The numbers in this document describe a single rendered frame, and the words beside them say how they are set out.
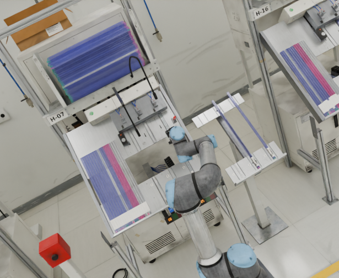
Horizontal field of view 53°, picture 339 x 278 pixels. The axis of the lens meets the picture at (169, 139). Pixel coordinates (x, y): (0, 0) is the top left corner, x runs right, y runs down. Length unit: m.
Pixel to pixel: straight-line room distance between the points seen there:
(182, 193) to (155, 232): 1.20
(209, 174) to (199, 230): 0.26
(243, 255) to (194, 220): 0.28
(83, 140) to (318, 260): 1.67
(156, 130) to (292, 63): 0.98
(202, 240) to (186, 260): 1.17
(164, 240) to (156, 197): 0.66
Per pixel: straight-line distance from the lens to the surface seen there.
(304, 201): 2.81
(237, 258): 1.61
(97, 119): 2.18
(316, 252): 2.53
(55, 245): 2.25
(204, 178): 1.41
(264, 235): 2.65
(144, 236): 2.58
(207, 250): 1.58
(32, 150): 3.95
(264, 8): 2.43
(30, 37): 2.40
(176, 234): 2.66
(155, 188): 2.08
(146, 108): 2.14
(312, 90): 2.36
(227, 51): 4.05
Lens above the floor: 2.06
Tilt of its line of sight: 31 degrees down
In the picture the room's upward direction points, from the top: 25 degrees counter-clockwise
